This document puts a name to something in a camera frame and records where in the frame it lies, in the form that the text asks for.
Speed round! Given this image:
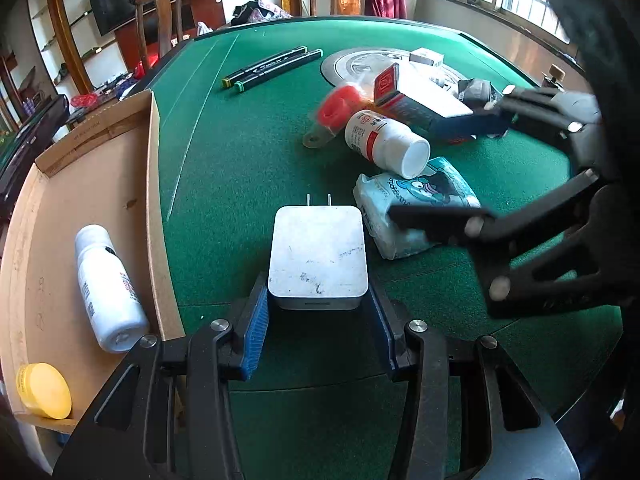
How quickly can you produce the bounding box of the black side table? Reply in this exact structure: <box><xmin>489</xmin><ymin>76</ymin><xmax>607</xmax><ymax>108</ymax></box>
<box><xmin>0</xmin><ymin>94</ymin><xmax>71</xmax><ymax>221</ymax></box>

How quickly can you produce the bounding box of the white wall shelf unit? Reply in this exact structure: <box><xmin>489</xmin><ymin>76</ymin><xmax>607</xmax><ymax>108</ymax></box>
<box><xmin>27</xmin><ymin>0</ymin><xmax>131</xmax><ymax>91</ymax></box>

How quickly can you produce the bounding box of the wooden table-edge holder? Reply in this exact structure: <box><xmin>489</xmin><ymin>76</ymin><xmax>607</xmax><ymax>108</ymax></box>
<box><xmin>542</xmin><ymin>62</ymin><xmax>566</xmax><ymax>92</ymax></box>

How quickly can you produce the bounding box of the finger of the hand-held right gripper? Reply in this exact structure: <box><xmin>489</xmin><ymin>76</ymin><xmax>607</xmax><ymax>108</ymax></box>
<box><xmin>387</xmin><ymin>167</ymin><xmax>626</xmax><ymax>318</ymax></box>
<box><xmin>470</xmin><ymin>85</ymin><xmax>603</xmax><ymax>173</ymax></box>

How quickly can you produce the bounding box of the white wall charger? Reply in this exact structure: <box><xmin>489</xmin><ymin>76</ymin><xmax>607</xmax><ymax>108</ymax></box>
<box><xmin>268</xmin><ymin>194</ymin><xmax>370</xmax><ymax>311</ymax></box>

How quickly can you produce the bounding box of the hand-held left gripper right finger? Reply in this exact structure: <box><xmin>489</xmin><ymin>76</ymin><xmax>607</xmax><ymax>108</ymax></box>
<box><xmin>367</xmin><ymin>280</ymin><xmax>568</xmax><ymax>480</ymax></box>

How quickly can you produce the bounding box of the dark wooden chair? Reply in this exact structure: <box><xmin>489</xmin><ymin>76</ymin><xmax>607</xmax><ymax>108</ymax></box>
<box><xmin>132</xmin><ymin>0</ymin><xmax>191</xmax><ymax>68</ymax></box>

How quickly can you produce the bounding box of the round metal table plate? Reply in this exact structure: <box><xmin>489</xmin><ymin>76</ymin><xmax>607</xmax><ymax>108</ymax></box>
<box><xmin>321</xmin><ymin>47</ymin><xmax>473</xmax><ymax>96</ymax></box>

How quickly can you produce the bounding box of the black marker pen green end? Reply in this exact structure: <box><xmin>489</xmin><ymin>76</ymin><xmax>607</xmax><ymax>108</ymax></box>
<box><xmin>234</xmin><ymin>49</ymin><xmax>324</xmax><ymax>93</ymax></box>

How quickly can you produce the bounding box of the cardboard box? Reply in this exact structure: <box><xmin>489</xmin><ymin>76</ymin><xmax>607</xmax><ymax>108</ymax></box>
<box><xmin>0</xmin><ymin>89</ymin><xmax>187</xmax><ymax>433</ymax></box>

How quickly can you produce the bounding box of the tissue pack with cartoon print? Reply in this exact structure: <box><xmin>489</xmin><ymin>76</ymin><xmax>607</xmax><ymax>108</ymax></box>
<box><xmin>353</xmin><ymin>156</ymin><xmax>482</xmax><ymax>261</ymax></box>

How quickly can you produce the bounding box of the yellow round jar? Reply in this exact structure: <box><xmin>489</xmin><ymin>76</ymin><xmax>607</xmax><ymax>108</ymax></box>
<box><xmin>16</xmin><ymin>363</ymin><xmax>73</xmax><ymax>420</ymax></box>

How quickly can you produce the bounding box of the white bottle red label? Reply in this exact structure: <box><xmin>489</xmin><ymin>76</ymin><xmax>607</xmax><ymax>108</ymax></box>
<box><xmin>75</xmin><ymin>225</ymin><xmax>150</xmax><ymax>354</ymax></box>
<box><xmin>345</xmin><ymin>109</ymin><xmax>431</xmax><ymax>179</ymax></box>

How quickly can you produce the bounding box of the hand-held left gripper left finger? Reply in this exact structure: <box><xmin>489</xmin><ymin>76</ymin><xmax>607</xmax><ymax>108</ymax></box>
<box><xmin>52</xmin><ymin>272</ymin><xmax>271</xmax><ymax>480</ymax></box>

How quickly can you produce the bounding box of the dark foil packet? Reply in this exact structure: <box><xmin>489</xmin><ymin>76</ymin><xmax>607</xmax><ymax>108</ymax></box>
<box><xmin>456</xmin><ymin>78</ymin><xmax>503</xmax><ymax>111</ymax></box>

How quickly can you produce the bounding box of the long printed carton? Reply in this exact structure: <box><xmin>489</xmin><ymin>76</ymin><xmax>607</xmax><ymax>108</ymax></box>
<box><xmin>372</xmin><ymin>62</ymin><xmax>508</xmax><ymax>147</ymax></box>

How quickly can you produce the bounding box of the orange tape roll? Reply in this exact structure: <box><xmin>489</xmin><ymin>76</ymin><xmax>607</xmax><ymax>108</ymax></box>
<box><xmin>302</xmin><ymin>85</ymin><xmax>373</xmax><ymax>149</ymax></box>

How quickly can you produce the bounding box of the small white box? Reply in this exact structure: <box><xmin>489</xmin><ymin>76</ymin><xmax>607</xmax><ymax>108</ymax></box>
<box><xmin>409</xmin><ymin>47</ymin><xmax>445</xmax><ymax>67</ymax></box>

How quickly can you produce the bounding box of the pile of clothes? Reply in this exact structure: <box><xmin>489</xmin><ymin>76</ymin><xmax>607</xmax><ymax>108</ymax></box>
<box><xmin>231</xmin><ymin>0</ymin><xmax>293</xmax><ymax>25</ymax></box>

